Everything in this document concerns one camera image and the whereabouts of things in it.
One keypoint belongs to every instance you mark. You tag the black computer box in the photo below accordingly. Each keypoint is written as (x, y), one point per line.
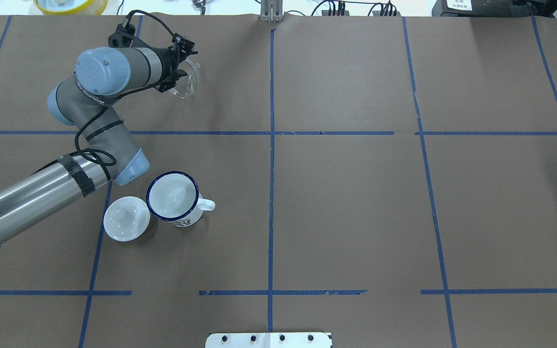
(483, 8)

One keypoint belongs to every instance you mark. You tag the white camera stand base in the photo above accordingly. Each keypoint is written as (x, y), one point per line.
(270, 340)

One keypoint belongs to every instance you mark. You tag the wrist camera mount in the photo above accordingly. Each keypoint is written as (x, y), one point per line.
(122, 37)

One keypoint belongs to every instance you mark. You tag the white enamel mug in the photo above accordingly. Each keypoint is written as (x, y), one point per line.
(174, 197)

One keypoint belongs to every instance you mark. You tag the yellow tape roll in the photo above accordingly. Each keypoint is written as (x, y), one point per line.
(71, 7)

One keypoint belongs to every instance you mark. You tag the clear glass funnel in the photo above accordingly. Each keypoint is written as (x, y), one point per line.
(187, 86)

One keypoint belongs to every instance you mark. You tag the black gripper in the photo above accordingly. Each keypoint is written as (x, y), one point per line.
(166, 67)

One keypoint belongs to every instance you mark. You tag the aluminium frame post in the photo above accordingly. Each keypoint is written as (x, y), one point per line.
(271, 10)

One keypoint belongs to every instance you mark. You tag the white mug lid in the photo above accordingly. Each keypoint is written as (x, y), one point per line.
(126, 219)

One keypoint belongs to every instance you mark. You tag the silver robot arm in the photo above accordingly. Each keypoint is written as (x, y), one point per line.
(101, 149)

